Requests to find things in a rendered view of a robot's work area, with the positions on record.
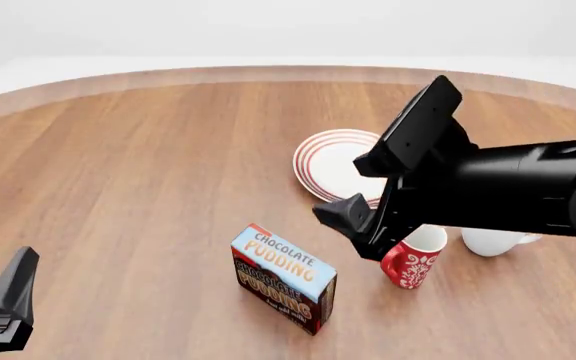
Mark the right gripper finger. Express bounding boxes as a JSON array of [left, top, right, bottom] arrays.
[[312, 192, 378, 242], [352, 149, 405, 178]]

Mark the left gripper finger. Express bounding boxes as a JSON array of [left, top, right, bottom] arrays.
[[0, 246, 40, 327]]

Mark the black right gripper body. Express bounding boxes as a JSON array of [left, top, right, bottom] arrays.
[[351, 172, 422, 261]]

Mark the white plate with red rings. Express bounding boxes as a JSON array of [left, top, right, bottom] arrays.
[[292, 128, 389, 210]]

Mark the chocolate pudding box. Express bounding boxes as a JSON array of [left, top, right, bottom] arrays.
[[230, 222, 339, 337]]

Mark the red mug with white pattern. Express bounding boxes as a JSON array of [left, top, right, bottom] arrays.
[[379, 223, 449, 291]]

